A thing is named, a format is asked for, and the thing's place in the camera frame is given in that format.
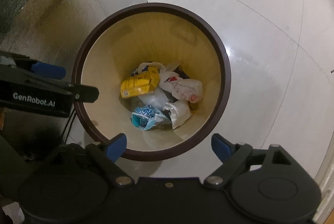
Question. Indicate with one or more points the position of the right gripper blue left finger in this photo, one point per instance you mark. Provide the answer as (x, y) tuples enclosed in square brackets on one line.
[(115, 147)]

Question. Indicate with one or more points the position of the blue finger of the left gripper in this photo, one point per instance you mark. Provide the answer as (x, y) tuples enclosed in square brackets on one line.
[(48, 70), (79, 93)]

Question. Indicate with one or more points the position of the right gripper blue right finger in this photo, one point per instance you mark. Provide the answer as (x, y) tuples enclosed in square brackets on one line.
[(222, 148)]

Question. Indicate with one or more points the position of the teal snack wrapper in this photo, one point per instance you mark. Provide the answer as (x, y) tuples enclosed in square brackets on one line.
[(148, 117)]

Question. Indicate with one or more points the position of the yellow carton box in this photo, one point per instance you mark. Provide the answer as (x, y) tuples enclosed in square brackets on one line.
[(140, 84)]

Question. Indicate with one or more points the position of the white pink plastic bag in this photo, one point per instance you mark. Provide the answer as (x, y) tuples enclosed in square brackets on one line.
[(187, 89)]

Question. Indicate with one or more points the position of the white paper wad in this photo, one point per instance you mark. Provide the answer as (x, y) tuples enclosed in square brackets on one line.
[(144, 67)]

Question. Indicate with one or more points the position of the brown round trash bin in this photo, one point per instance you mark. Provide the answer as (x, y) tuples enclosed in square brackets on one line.
[(152, 32)]

